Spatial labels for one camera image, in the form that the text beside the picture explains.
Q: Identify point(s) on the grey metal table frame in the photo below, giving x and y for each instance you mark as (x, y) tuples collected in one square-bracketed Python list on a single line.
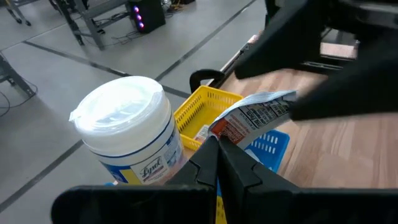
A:
[(93, 28)]

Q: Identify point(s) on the dark metal table leg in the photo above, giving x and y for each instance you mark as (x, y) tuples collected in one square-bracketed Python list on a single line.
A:
[(15, 79)]

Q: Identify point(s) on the white disinfecting wipes canister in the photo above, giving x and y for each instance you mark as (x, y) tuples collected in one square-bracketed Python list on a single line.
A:
[(124, 124)]

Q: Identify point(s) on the metal stand with casters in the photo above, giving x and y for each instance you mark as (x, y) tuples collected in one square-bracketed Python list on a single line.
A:
[(18, 14)]

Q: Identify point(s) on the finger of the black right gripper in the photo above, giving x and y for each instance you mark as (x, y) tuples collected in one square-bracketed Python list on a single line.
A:
[(289, 40), (357, 90)]

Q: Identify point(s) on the black computer tower purple lights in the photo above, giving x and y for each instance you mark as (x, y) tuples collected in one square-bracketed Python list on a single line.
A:
[(152, 15)]

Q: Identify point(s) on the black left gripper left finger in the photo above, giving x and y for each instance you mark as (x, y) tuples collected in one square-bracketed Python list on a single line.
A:
[(202, 168)]

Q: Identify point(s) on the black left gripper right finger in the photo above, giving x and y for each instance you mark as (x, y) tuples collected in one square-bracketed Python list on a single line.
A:
[(242, 186)]

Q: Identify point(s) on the orange label ointment packet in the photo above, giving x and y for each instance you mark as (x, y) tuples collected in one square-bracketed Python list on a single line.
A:
[(248, 118), (202, 133)]

